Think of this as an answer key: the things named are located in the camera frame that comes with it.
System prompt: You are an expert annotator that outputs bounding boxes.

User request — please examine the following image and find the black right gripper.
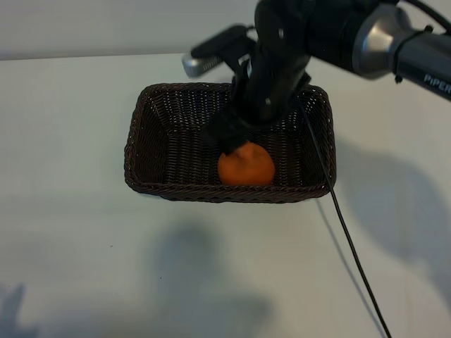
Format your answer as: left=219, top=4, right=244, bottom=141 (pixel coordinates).
left=202, top=0, right=314, bottom=158

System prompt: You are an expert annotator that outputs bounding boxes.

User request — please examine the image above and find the orange fruit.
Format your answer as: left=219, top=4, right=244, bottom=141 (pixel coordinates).
left=217, top=140, right=276, bottom=187

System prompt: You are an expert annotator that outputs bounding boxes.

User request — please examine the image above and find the dark brown wicker basket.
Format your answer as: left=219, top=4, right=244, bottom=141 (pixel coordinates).
left=123, top=82, right=338, bottom=204

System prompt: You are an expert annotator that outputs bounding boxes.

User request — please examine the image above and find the black zip tie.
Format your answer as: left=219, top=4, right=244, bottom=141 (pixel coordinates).
left=393, top=25, right=435, bottom=85

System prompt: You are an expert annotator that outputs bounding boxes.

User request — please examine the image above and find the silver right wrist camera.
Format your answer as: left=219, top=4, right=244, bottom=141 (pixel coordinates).
left=181, top=52, right=223, bottom=77

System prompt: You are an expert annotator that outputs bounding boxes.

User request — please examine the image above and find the black right camera mount bracket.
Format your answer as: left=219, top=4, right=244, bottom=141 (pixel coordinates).
left=190, top=23, right=260, bottom=84

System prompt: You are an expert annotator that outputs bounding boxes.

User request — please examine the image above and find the black right camera cable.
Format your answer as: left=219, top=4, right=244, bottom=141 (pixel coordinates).
left=295, top=98, right=392, bottom=338

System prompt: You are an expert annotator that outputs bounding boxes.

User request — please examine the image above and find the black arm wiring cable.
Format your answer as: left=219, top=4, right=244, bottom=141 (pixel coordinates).
left=400, top=0, right=451, bottom=36

